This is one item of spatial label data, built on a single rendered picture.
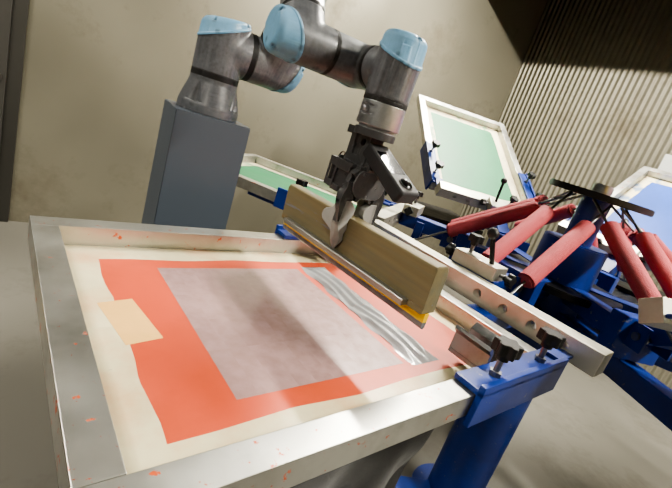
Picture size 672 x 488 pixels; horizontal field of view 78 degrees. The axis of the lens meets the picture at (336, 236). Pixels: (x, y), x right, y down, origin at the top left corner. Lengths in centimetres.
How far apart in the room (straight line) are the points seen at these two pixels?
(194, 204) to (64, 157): 229
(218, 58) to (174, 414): 81
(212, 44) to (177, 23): 219
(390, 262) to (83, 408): 42
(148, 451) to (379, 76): 57
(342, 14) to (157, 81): 152
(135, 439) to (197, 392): 9
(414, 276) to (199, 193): 66
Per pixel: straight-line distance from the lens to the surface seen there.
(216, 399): 53
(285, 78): 115
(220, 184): 110
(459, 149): 240
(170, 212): 110
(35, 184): 340
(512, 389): 73
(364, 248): 68
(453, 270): 105
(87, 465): 41
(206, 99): 108
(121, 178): 337
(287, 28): 70
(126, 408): 50
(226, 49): 109
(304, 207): 82
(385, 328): 79
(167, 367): 56
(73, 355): 51
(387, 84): 69
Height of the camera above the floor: 129
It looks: 15 degrees down
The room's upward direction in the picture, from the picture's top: 18 degrees clockwise
